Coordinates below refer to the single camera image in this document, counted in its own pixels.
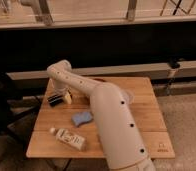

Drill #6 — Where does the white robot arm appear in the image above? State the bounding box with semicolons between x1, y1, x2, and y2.
47;60;156;171

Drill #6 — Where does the black striped eraser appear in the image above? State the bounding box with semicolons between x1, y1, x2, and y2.
47;94;64;107

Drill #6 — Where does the orange ceramic bowl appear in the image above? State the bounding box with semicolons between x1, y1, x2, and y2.
93;78;105;82

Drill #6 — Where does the translucent plastic cup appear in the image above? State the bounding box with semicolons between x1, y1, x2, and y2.
124;90;134;104

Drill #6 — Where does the blue sponge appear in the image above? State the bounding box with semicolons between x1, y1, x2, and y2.
72;112;93;127

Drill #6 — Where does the wooden folding table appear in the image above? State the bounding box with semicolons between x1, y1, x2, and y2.
26;77;175;159

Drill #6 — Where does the white tube with label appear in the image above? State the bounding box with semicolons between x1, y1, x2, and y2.
49;127;86;151

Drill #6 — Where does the black chair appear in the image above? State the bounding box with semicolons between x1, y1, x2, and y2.
0;71;44;158

